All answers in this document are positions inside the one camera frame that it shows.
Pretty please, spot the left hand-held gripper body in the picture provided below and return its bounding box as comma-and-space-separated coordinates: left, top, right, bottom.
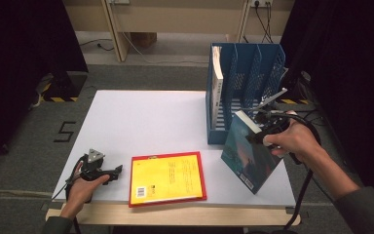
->
77, 148, 111, 181

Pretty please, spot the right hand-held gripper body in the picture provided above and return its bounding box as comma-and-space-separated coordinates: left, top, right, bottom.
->
254, 87, 293, 136

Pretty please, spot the teal book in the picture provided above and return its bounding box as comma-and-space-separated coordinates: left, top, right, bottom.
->
220, 110, 285, 195

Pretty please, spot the blue file rack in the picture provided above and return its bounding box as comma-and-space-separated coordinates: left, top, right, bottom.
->
205, 42, 286, 146

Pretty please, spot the white picture book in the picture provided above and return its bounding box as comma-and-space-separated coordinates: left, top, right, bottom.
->
209, 45, 225, 130

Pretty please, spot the red book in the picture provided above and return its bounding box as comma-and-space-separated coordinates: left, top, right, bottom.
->
128, 150, 208, 209

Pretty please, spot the person's left hand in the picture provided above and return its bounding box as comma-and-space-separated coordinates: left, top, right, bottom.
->
60, 175, 111, 218

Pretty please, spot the person's right hand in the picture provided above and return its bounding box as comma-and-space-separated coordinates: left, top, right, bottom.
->
262, 118, 324, 164

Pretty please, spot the black yellow striped stand base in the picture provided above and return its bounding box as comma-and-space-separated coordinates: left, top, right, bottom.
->
274, 69, 310, 105
41, 71, 89, 103

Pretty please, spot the white table cover board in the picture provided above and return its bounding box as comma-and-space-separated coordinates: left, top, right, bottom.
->
52, 90, 297, 209

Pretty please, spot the wooden table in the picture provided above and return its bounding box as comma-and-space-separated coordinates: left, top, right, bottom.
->
45, 203, 301, 227

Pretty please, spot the black curtain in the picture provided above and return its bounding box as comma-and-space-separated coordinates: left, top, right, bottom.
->
279, 0, 374, 209
0, 0, 89, 174

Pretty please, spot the beige wooden desk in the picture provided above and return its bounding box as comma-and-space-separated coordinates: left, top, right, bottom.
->
61, 0, 296, 63

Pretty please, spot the short black floor cable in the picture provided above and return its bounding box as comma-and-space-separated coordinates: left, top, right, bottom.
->
300, 109, 326, 127

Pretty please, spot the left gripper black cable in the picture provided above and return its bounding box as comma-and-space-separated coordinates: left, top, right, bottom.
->
52, 155, 89, 234

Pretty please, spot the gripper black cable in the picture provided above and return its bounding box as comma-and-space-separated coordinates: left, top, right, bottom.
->
271, 109, 321, 233
52, 155, 89, 234

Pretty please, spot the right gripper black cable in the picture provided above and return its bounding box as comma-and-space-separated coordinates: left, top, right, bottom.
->
271, 109, 321, 233

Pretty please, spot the black power cable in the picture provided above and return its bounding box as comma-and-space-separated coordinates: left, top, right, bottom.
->
265, 2, 275, 44
254, 2, 273, 44

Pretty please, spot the white floor cable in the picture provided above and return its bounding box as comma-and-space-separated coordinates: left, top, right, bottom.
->
122, 31, 210, 65

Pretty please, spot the thin black floor cable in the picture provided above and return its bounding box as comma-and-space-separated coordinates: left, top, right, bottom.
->
78, 38, 115, 53

